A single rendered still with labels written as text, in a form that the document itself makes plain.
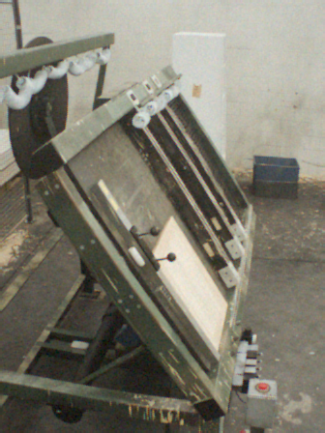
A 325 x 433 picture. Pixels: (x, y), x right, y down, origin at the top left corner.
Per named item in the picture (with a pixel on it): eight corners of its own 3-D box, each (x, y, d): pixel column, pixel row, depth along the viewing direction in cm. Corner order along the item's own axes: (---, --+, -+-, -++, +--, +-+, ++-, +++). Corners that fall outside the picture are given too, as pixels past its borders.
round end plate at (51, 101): (22, 201, 259) (13, 42, 228) (14, 201, 260) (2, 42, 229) (75, 155, 331) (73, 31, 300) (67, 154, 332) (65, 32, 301)
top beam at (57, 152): (44, 178, 183) (66, 163, 179) (30, 154, 181) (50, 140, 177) (165, 81, 382) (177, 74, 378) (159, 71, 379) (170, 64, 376)
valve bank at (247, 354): (256, 417, 239) (262, 380, 229) (227, 414, 241) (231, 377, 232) (261, 356, 284) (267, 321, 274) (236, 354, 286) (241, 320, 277)
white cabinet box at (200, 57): (221, 204, 644) (222, 36, 564) (171, 200, 655) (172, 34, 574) (224, 187, 699) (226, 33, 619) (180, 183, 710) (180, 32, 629)
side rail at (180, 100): (236, 213, 402) (249, 206, 398) (157, 87, 376) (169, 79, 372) (236, 209, 409) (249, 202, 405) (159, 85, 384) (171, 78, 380)
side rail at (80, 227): (191, 404, 211) (214, 396, 207) (33, 186, 186) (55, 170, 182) (193, 394, 216) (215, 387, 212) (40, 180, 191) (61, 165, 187)
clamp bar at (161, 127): (233, 261, 324) (267, 244, 315) (127, 91, 297) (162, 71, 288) (235, 253, 333) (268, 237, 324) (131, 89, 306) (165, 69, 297)
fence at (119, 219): (211, 364, 231) (219, 361, 230) (89, 187, 209) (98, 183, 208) (213, 358, 236) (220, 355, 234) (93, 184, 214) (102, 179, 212)
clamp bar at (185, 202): (227, 290, 293) (265, 272, 284) (108, 102, 265) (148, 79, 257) (229, 281, 302) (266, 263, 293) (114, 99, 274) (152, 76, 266)
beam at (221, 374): (205, 422, 213) (227, 416, 209) (191, 404, 211) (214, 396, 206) (244, 221, 412) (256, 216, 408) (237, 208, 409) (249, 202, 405)
